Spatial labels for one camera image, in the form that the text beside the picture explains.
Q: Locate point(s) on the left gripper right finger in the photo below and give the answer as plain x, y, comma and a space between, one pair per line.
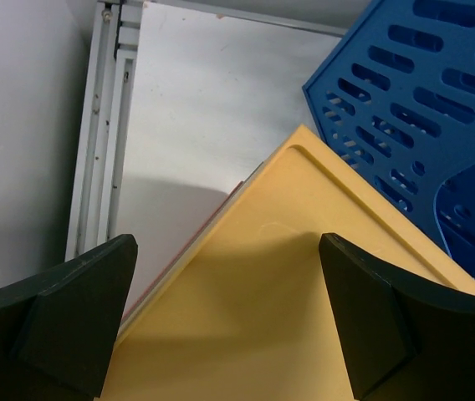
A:
403, 337

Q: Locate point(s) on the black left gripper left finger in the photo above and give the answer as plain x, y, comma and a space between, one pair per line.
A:
58, 328

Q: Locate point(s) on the yellow drawer box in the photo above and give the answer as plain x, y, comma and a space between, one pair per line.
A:
244, 313

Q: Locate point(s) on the blue file organizer rack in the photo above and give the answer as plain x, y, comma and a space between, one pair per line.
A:
396, 100

